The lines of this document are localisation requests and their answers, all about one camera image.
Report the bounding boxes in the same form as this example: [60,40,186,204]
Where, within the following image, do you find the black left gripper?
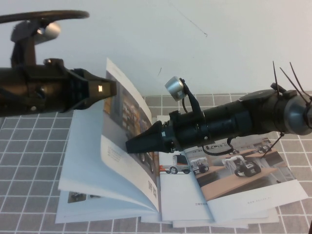
[25,58,117,115]

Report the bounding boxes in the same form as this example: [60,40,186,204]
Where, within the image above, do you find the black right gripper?
[125,110,211,155]

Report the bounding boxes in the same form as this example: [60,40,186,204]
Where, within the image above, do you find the robot catalogue book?
[55,57,309,224]

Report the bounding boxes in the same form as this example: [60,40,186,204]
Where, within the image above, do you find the white booklet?
[172,220,250,229]
[212,208,269,223]

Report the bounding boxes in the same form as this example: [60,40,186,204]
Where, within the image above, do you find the grey checked tablecloth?
[0,91,312,234]

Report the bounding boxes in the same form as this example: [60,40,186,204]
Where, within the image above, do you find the cream paper booklet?
[140,204,280,224]

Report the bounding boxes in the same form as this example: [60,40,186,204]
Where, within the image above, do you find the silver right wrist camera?
[164,76,185,101]

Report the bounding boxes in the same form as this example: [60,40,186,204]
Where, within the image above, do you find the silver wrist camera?
[164,76,185,101]
[36,20,62,44]

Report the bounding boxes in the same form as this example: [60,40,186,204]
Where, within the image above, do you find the black right camera bracket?
[180,79,204,116]

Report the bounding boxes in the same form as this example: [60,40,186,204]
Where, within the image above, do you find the black camera bracket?
[10,20,51,68]
[180,79,204,116]

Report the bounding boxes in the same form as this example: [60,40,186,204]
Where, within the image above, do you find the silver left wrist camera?
[36,20,62,44]

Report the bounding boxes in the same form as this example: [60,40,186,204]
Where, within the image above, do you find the dark right arm cable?
[204,137,235,156]

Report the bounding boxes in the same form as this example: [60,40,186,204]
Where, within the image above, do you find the black left camera bracket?
[10,20,51,68]

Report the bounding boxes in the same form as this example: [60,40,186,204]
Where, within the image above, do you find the black cable tie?
[272,60,280,96]
[279,67,311,106]
[289,61,312,101]
[259,132,285,161]

